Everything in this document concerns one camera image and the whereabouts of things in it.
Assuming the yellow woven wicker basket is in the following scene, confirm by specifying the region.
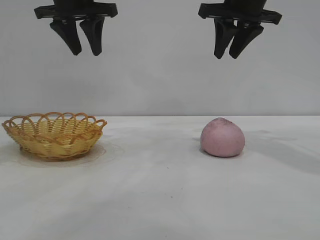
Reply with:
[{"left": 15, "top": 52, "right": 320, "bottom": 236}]
[{"left": 1, "top": 111, "right": 108, "bottom": 162}]

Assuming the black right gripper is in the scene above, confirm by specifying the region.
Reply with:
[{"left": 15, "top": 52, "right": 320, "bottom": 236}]
[{"left": 197, "top": 0, "right": 283, "bottom": 60}]

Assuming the pink peach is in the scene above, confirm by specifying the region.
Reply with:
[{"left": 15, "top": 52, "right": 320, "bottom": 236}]
[{"left": 199, "top": 117, "right": 246, "bottom": 158}]

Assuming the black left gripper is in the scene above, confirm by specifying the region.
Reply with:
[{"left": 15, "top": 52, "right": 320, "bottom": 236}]
[{"left": 33, "top": 0, "right": 119, "bottom": 56}]

